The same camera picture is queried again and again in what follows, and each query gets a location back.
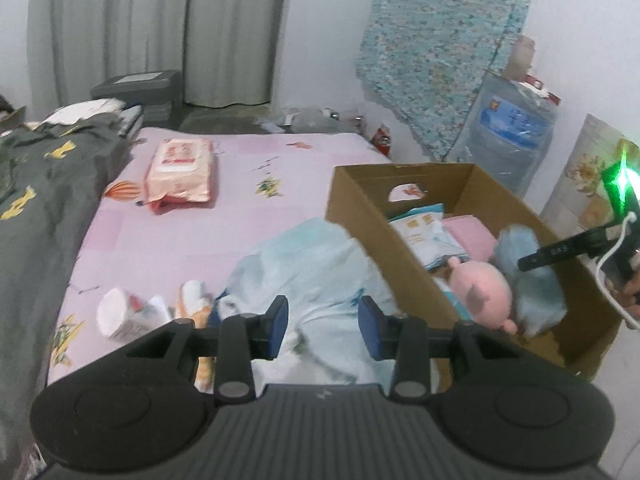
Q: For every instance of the blue white plastic packet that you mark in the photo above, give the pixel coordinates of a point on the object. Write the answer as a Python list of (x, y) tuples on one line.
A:
[(452, 305)]

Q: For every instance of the pink wet wipes pack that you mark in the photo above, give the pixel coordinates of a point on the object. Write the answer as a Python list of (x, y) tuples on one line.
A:
[(180, 170)]

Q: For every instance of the grey white folded cloth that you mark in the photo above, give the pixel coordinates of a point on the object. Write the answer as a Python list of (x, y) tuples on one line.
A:
[(132, 120)]

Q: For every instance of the large blue water bottle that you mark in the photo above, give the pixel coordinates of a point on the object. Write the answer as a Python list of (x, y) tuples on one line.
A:
[(505, 130)]

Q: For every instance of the white crumpled cloth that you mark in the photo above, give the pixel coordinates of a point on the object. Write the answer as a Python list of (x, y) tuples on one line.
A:
[(85, 110)]

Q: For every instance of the pink pig plush toy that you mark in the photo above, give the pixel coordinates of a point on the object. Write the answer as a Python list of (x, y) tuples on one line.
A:
[(480, 290)]

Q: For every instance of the white tissue pack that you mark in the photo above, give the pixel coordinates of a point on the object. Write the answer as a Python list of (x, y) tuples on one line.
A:
[(120, 315)]

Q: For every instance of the brown cardboard box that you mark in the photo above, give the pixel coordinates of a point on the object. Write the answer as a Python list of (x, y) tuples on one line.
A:
[(360, 200)]

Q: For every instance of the light blue cloth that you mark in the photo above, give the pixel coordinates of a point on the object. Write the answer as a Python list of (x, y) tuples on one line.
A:
[(320, 270)]

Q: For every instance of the teal patterned wall cloth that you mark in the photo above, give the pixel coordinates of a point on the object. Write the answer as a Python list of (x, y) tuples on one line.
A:
[(435, 60)]

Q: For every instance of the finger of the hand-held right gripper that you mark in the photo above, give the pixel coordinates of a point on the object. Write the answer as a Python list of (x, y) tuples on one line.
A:
[(555, 252)]

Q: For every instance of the red white box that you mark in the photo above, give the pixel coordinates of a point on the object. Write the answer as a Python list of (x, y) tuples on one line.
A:
[(542, 89)]

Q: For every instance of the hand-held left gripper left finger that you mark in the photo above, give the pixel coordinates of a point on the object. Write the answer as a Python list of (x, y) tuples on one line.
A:
[(277, 327)]

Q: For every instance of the white packet orange print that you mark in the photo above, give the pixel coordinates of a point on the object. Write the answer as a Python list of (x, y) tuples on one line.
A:
[(430, 240)]

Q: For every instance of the blue white paper box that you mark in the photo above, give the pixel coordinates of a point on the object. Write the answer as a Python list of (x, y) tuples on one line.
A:
[(415, 208)]

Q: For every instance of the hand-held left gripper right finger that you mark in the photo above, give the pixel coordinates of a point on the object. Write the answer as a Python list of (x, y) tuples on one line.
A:
[(370, 327)]

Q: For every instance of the pink printed bed sheet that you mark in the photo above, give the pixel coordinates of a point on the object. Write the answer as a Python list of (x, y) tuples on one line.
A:
[(240, 170)]

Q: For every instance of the pink cloth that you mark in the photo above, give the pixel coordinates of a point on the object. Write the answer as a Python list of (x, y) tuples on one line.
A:
[(470, 232)]

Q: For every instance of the grey blanket yellow print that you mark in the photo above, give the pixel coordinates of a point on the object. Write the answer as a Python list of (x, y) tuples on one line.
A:
[(45, 210)]

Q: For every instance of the blue fluffy plush toy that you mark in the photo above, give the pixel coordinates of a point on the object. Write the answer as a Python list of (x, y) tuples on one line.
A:
[(540, 300)]

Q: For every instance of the person's right hand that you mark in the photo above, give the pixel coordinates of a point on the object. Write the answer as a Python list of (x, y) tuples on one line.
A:
[(633, 287)]

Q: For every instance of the red can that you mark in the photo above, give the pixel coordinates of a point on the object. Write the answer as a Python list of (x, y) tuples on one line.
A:
[(382, 140)]

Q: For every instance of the grey curtain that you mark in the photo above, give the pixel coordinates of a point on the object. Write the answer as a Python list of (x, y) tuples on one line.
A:
[(150, 25)]

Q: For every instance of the grey plastic storage box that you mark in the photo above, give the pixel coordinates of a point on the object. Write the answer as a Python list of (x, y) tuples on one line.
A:
[(135, 90)]

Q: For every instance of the clear plastic bag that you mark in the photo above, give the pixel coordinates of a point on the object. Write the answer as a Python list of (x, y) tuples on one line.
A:
[(312, 119)]

